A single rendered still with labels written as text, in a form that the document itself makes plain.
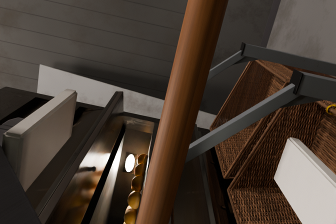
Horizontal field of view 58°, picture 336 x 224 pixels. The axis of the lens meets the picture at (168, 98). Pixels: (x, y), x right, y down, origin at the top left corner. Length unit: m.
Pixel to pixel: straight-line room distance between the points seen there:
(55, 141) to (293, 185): 0.13
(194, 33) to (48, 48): 3.90
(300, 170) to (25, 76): 4.20
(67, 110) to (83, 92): 3.57
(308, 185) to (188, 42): 0.13
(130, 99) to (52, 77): 1.03
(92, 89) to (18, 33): 1.19
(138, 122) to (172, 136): 1.57
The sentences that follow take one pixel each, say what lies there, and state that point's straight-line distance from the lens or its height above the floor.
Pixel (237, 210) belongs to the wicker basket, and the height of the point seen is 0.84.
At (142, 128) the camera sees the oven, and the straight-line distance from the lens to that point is 1.83.
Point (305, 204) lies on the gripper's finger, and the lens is 0.17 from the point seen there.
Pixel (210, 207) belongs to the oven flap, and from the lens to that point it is 1.12.
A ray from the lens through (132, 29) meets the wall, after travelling 3.82.
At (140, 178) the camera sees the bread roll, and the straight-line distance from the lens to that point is 1.52.
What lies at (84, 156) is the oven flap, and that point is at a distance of 1.04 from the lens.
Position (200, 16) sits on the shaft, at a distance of 0.23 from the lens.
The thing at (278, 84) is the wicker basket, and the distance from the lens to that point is 1.70.
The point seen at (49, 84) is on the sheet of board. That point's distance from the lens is 3.97.
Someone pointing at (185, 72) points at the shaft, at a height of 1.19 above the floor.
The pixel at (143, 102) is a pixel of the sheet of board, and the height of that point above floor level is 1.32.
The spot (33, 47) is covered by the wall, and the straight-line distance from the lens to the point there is 4.18.
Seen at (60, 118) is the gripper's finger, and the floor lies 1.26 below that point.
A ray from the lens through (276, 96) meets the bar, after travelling 0.63.
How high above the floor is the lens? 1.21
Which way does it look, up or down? 3 degrees down
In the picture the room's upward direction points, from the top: 78 degrees counter-clockwise
